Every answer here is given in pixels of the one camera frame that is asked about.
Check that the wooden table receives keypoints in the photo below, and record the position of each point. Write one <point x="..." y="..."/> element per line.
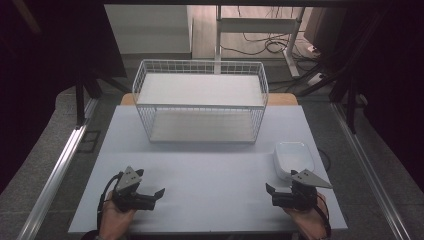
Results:
<point x="128" y="100"/>

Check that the person's right hand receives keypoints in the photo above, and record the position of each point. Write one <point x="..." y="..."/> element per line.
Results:
<point x="308" y="221"/>

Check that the person's left hand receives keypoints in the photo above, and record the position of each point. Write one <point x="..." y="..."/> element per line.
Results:
<point x="115" y="218"/>

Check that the aluminium rail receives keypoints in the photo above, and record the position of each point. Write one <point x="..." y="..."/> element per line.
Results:
<point x="56" y="166"/>
<point x="370" y="173"/>

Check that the white power strip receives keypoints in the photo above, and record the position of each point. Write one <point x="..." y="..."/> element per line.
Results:
<point x="315" y="79"/>

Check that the white rectangular dish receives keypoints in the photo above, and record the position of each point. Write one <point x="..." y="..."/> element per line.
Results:
<point x="293" y="159"/>

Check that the white metal desk frame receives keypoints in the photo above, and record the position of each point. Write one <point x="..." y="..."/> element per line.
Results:
<point x="256" y="25"/>

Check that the dark curtain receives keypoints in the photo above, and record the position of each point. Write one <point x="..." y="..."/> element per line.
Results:
<point x="390" y="83"/>
<point x="36" y="66"/>

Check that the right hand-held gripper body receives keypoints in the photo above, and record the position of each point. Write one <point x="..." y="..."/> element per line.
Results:
<point x="300" y="193"/>

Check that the black metal stand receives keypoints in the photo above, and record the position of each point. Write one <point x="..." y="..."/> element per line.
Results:
<point x="350" y="106"/>
<point x="80" y="100"/>

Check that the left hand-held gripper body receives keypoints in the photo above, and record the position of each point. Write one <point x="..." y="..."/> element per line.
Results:
<point x="128" y="196"/>

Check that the white cabinet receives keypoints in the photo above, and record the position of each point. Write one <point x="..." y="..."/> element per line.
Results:
<point x="150" y="28"/>

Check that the dark box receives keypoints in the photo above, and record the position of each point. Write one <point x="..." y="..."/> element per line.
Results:
<point x="318" y="26"/>

